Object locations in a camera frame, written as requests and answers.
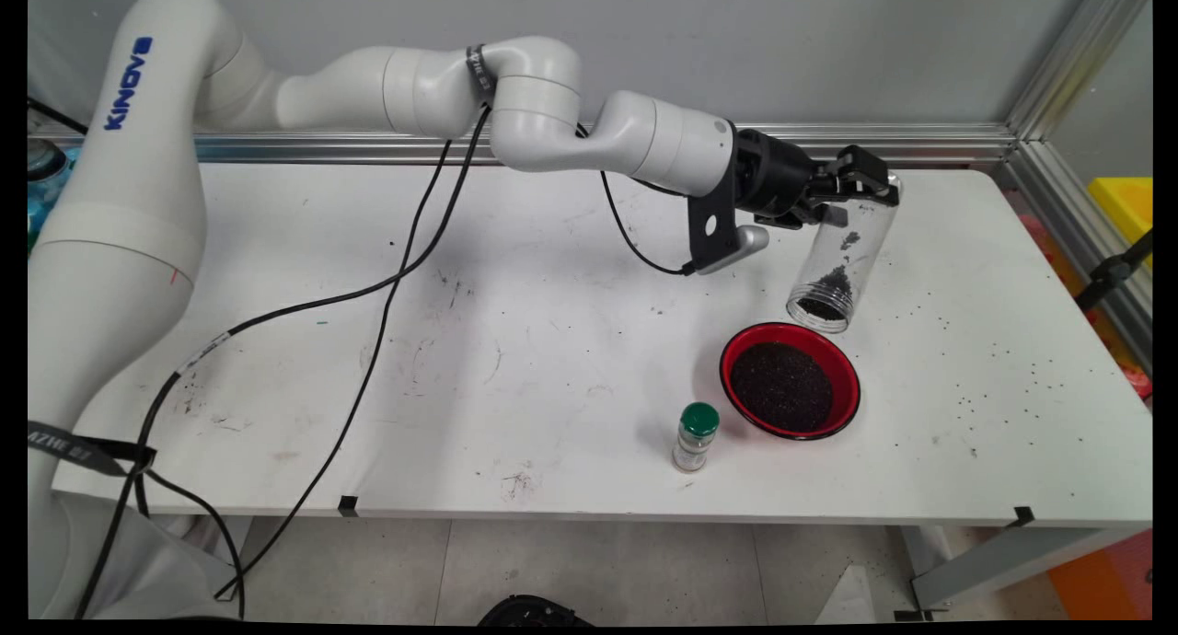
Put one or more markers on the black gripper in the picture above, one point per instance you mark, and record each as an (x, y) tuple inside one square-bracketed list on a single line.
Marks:
[(773, 175)]

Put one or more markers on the clear plastic jar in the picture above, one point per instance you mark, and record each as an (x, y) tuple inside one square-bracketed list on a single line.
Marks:
[(870, 239)]

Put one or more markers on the black seeds pile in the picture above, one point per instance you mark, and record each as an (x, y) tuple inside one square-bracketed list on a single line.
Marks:
[(780, 391), (833, 278)]

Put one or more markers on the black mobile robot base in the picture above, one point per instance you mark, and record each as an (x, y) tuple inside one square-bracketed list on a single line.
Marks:
[(534, 612)]

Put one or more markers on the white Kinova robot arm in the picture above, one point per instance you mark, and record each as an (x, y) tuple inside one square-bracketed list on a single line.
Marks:
[(120, 212)]

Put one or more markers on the red bowl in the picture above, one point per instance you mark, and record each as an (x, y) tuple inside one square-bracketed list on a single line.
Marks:
[(847, 377)]

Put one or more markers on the green capped spice bottle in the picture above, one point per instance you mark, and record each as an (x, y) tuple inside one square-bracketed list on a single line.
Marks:
[(695, 442)]

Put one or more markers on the black clamp rod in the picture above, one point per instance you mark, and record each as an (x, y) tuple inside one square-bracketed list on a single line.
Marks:
[(1109, 274)]

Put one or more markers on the yellow plastic block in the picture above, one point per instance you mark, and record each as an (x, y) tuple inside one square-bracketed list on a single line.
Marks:
[(1127, 207)]

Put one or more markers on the red plastic item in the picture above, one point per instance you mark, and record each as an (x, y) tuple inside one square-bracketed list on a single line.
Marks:
[(1139, 384)]

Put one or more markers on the black tape marker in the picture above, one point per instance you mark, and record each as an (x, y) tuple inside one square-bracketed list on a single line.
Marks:
[(348, 506), (1022, 517)]

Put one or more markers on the grey table leg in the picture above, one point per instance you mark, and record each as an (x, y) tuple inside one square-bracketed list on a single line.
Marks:
[(1003, 561)]

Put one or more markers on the orange floor item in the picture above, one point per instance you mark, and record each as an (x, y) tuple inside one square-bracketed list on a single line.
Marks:
[(1104, 580)]

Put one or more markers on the clear blue water bottle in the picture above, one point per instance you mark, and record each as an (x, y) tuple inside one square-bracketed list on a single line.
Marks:
[(44, 193)]

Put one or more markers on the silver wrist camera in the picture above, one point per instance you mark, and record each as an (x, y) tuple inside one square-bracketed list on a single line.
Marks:
[(753, 241)]

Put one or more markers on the long aluminium frame rail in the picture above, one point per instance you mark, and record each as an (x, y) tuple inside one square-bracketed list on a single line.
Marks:
[(948, 143)]

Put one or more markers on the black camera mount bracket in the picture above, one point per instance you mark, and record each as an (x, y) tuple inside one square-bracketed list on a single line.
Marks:
[(710, 221)]

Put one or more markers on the aluminium side rail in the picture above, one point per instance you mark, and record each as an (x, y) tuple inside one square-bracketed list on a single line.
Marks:
[(1077, 239)]

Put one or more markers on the aluminium frame post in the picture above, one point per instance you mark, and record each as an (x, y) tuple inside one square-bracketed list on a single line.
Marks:
[(1077, 60)]

